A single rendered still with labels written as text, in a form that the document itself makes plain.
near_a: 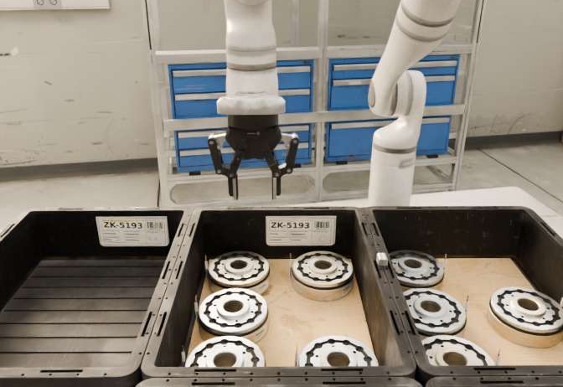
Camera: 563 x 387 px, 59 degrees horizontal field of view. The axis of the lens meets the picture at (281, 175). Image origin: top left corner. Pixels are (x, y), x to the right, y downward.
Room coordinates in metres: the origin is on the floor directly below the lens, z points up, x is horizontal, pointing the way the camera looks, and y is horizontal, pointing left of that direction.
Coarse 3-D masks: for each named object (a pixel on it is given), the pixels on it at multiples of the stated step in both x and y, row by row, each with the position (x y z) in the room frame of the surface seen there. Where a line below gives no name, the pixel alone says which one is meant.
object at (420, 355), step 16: (368, 208) 0.79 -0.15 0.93; (384, 208) 0.79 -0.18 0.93; (400, 208) 0.80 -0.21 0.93; (416, 208) 0.80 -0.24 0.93; (432, 208) 0.79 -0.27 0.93; (448, 208) 0.79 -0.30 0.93; (464, 208) 0.79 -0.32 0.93; (480, 208) 0.80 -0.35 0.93; (496, 208) 0.80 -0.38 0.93; (512, 208) 0.79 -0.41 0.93; (528, 208) 0.79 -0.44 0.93; (544, 224) 0.73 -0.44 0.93; (560, 240) 0.68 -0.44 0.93; (400, 288) 0.56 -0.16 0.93; (400, 304) 0.52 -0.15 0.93; (416, 336) 0.46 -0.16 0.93; (416, 352) 0.44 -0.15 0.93; (416, 368) 0.42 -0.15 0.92; (432, 368) 0.41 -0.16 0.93; (448, 368) 0.41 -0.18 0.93; (464, 368) 0.41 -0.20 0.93; (480, 368) 0.41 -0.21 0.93; (496, 368) 0.41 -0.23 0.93; (512, 368) 0.41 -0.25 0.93; (528, 368) 0.41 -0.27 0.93; (544, 368) 0.41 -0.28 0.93; (560, 368) 0.41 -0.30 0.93
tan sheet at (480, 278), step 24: (456, 264) 0.77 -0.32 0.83; (480, 264) 0.77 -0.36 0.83; (504, 264) 0.77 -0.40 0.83; (456, 288) 0.69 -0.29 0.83; (480, 288) 0.69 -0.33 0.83; (528, 288) 0.69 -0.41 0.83; (480, 312) 0.63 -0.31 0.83; (480, 336) 0.58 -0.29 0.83; (504, 360) 0.53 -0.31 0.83; (528, 360) 0.53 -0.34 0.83; (552, 360) 0.53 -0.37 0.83
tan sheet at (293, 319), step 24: (288, 264) 0.77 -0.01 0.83; (288, 288) 0.69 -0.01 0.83; (288, 312) 0.63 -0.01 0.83; (312, 312) 0.63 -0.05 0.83; (336, 312) 0.63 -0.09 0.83; (360, 312) 0.63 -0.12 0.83; (192, 336) 0.58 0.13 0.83; (288, 336) 0.58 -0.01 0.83; (312, 336) 0.58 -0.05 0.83; (360, 336) 0.58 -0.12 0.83; (288, 360) 0.53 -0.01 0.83
